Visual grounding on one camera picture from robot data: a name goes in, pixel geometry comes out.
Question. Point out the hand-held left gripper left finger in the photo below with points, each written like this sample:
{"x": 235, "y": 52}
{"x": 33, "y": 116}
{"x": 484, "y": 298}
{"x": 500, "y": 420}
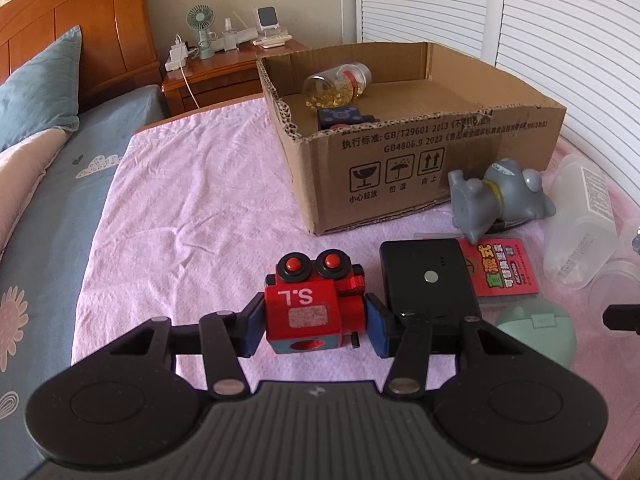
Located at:
{"x": 253, "y": 327}

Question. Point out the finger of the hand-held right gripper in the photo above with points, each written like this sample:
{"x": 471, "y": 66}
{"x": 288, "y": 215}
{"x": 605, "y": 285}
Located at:
{"x": 622, "y": 319}

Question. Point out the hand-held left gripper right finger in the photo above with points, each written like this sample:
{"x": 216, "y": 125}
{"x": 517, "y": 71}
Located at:
{"x": 377, "y": 327}

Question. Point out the clear plastic jar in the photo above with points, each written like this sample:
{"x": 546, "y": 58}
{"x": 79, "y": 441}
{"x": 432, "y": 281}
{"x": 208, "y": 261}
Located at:
{"x": 617, "y": 270}

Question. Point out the red toy train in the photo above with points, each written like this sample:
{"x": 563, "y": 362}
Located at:
{"x": 300, "y": 302}

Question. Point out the black power bank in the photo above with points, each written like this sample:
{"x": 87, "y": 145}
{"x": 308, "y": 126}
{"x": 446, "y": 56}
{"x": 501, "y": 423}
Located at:
{"x": 415, "y": 260}

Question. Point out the translucent white labelled bottle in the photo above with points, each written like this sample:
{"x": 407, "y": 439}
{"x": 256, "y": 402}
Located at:
{"x": 575, "y": 220}

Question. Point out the red pen refill pack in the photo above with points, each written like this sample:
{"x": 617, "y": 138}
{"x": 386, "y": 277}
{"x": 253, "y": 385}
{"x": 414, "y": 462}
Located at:
{"x": 505, "y": 270}

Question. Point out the grey cartoon toy figure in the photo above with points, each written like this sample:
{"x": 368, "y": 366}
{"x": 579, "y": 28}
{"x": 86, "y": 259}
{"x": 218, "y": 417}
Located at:
{"x": 500, "y": 195}

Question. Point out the cardboard box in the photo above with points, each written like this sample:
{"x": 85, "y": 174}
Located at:
{"x": 400, "y": 152}

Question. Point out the green round earbud case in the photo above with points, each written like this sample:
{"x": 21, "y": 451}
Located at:
{"x": 535, "y": 327}

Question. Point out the pink blanket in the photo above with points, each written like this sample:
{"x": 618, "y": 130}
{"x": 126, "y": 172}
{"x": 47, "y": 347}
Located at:
{"x": 200, "y": 200}

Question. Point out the dark blue toy block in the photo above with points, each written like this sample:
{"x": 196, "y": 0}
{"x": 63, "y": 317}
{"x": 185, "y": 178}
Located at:
{"x": 340, "y": 115}

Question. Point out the blue-grey printed bedsheet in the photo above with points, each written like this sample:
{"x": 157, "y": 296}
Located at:
{"x": 65, "y": 220}

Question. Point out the glass jar with yellow contents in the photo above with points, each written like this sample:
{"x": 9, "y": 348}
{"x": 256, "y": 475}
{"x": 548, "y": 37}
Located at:
{"x": 332, "y": 87}

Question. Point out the wooden nightstand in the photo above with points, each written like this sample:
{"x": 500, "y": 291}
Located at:
{"x": 220, "y": 72}

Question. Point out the white power strip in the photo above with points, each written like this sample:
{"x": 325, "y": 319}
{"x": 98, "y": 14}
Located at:
{"x": 175, "y": 65}

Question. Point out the white charger plug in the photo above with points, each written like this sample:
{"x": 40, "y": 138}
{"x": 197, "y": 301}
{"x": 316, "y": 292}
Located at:
{"x": 177, "y": 50}

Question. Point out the white louvered door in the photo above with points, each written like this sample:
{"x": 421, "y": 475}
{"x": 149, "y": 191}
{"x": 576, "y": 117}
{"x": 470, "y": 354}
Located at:
{"x": 575, "y": 35}
{"x": 425, "y": 0}

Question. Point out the white router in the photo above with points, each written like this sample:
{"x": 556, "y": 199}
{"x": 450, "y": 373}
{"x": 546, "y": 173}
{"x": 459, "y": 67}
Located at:
{"x": 246, "y": 37}

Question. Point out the clear spray bottle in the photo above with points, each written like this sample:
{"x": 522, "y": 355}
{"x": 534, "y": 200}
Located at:
{"x": 229, "y": 37}

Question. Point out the white screen device on stand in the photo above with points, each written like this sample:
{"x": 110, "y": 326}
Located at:
{"x": 267, "y": 17}

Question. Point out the green desk fan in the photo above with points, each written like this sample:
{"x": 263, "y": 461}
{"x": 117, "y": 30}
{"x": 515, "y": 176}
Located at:
{"x": 201, "y": 16}

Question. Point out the blue pillow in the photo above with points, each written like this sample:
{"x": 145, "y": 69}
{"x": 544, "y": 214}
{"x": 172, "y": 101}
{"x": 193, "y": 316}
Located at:
{"x": 40, "y": 90}

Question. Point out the wooden headboard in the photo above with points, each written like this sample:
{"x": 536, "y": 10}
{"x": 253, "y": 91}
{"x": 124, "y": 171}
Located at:
{"x": 100, "y": 20}

